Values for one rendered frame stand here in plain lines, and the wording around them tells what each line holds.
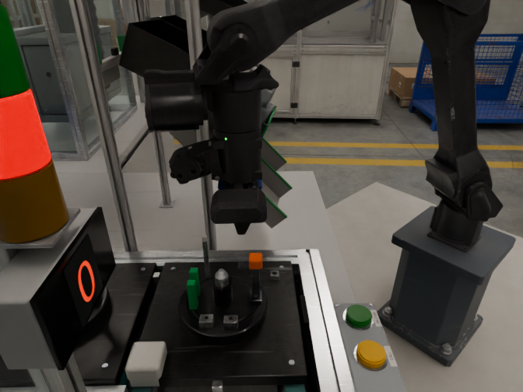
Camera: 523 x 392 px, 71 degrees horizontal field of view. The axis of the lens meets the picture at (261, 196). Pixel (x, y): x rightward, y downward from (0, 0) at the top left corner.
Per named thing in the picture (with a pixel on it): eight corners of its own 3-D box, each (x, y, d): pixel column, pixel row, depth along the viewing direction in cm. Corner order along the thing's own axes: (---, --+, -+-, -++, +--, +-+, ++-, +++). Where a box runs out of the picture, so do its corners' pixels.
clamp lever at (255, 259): (261, 289, 59) (261, 252, 55) (262, 299, 57) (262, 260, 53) (239, 290, 58) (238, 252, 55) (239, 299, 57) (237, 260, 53)
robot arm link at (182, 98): (244, 19, 42) (137, 20, 40) (257, 24, 35) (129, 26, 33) (246, 115, 48) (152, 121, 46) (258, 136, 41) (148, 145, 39)
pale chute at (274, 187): (279, 198, 87) (293, 187, 85) (272, 229, 76) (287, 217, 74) (190, 112, 80) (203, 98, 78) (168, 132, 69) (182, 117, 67)
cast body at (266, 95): (268, 118, 75) (284, 86, 71) (265, 124, 71) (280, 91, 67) (232, 98, 74) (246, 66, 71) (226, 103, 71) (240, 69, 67)
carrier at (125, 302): (158, 270, 70) (148, 215, 64) (117, 389, 49) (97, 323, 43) (30, 272, 70) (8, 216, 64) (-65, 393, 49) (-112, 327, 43)
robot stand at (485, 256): (482, 323, 70) (517, 238, 61) (448, 369, 62) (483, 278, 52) (411, 284, 80) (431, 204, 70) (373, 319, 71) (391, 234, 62)
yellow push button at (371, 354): (379, 348, 55) (381, 338, 54) (387, 372, 51) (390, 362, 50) (352, 348, 55) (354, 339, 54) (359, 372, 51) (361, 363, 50)
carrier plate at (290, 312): (290, 268, 71) (291, 259, 70) (307, 385, 50) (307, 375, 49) (166, 270, 70) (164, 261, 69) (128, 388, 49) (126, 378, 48)
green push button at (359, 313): (366, 312, 61) (368, 303, 60) (373, 331, 57) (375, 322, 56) (342, 312, 61) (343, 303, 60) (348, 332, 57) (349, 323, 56)
